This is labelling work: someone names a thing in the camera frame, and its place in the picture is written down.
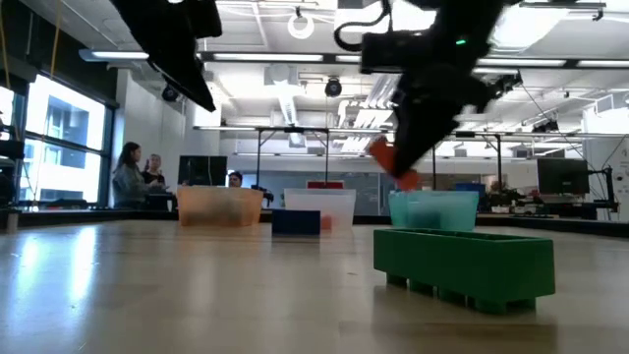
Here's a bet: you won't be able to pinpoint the large window with frame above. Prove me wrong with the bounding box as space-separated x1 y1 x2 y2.
0 73 119 207

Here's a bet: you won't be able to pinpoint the white hanging ring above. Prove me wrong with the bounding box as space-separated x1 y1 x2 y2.
287 12 315 40

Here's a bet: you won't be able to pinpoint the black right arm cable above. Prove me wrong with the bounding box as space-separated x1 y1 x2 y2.
333 0 394 53

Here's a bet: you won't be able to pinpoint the cluttered black desk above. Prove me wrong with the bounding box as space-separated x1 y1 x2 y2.
520 194 620 221

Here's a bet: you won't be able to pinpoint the black metal rig frame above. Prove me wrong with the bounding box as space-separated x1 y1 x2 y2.
430 130 503 193
255 126 330 191

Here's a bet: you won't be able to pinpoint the black overhead light bar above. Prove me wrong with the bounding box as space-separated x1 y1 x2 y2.
78 47 629 69

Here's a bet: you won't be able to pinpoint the black computer monitor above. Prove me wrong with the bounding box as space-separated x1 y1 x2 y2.
537 156 591 196

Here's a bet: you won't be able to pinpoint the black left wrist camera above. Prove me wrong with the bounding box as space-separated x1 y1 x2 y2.
195 0 223 40

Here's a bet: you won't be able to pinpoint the silver ceiling air duct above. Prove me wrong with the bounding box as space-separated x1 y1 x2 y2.
505 0 571 60

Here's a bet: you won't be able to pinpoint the yellow hanging strap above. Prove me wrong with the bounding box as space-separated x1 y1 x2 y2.
0 0 12 78
48 0 63 80

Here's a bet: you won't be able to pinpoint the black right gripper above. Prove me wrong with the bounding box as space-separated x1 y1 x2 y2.
391 31 497 180

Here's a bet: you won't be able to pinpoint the orange translucent plastic bin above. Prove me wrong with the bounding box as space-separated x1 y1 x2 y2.
175 185 265 228

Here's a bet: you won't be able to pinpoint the clear translucent plastic bin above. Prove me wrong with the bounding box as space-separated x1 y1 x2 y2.
283 188 358 232

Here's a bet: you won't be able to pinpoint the black equipment on stand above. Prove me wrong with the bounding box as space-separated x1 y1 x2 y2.
0 112 26 207

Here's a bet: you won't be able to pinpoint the teal translucent plastic bin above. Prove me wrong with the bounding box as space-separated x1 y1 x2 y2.
387 190 481 232

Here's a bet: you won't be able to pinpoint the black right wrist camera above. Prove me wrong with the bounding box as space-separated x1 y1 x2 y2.
361 31 409 75

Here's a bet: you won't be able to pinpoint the green potted plant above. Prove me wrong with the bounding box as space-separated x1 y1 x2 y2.
484 182 526 213

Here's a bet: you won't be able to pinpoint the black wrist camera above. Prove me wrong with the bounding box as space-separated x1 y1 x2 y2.
361 31 409 75
195 0 223 40

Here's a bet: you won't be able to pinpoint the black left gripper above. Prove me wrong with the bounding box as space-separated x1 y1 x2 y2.
130 29 216 112

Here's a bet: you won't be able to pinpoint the green toy brick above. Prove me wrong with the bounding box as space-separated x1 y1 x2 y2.
372 228 556 317

